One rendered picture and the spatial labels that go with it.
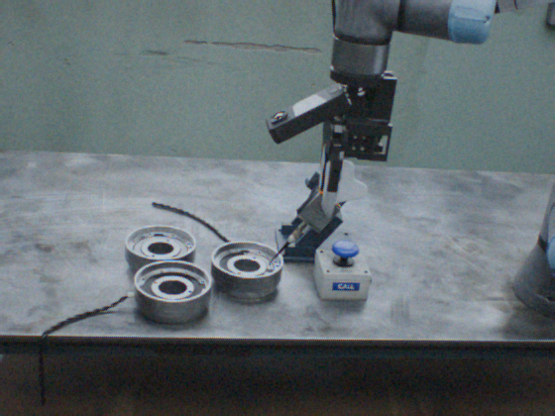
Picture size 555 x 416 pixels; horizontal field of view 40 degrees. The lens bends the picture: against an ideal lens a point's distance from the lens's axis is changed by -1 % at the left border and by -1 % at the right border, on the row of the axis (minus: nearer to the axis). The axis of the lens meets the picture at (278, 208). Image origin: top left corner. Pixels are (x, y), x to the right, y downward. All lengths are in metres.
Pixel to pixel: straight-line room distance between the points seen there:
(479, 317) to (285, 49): 1.69
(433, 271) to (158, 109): 1.65
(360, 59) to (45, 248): 0.56
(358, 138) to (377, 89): 0.07
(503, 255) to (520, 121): 1.69
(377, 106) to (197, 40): 1.66
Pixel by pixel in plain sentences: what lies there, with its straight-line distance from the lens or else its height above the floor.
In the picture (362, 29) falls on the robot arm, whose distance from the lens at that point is 0.99.
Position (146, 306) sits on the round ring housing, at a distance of 1.04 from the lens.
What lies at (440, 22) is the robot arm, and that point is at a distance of 0.97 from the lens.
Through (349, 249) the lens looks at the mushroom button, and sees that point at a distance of 1.12.
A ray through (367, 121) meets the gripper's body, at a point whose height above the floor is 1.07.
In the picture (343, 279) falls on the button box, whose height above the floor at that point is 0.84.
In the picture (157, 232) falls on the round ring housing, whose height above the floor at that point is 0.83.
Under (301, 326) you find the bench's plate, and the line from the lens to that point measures 1.07.
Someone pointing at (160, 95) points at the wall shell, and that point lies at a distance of 2.71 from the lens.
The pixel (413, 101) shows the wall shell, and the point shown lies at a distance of 2.84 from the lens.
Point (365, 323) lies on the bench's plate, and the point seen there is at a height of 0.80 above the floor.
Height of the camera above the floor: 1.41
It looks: 26 degrees down
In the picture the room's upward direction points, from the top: 6 degrees clockwise
